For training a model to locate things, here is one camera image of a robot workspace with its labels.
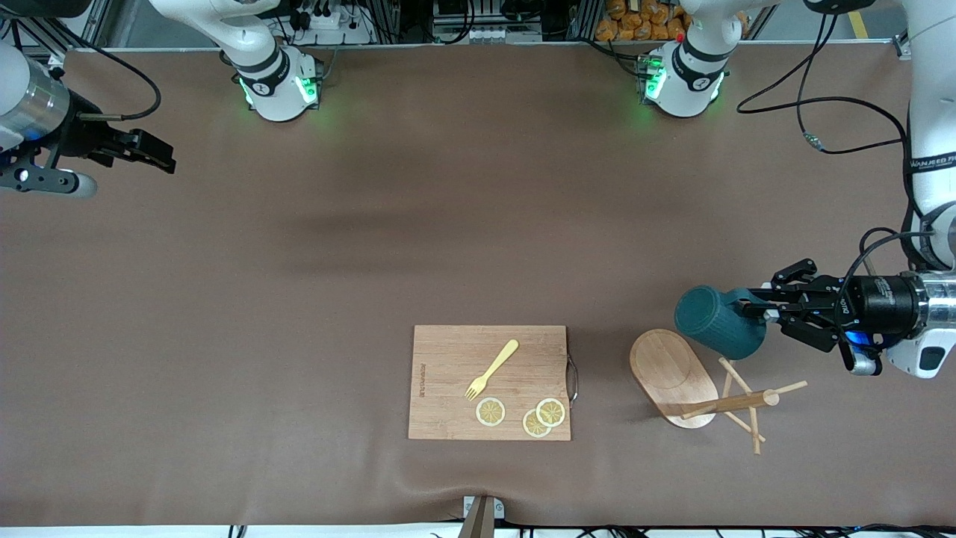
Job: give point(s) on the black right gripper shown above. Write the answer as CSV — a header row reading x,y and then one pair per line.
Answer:
x,y
77,137

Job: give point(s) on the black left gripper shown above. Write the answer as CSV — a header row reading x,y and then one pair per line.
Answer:
x,y
883,304

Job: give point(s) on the teal cup yellow inside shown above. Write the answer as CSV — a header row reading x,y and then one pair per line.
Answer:
x,y
717,325

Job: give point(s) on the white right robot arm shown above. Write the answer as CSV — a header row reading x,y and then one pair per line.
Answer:
x,y
280,90

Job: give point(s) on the wooden mug tree rack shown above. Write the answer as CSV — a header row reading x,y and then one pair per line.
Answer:
x,y
661,373

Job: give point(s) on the white power strip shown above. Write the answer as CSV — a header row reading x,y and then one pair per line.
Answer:
x,y
332,26

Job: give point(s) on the brown table mat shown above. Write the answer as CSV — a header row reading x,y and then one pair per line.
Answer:
x,y
224,411

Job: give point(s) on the lemon slice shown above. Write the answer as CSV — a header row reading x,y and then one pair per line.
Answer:
x,y
532,427
551,412
491,412

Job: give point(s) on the yellow plastic fork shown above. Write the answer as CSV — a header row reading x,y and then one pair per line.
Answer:
x,y
493,368

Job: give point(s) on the bamboo cutting board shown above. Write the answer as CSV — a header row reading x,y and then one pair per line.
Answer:
x,y
448,388

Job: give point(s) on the white terminal block row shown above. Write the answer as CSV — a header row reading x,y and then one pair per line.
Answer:
x,y
489,34

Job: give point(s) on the gray camera mount post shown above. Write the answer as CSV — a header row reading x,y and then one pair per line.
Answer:
x,y
480,519

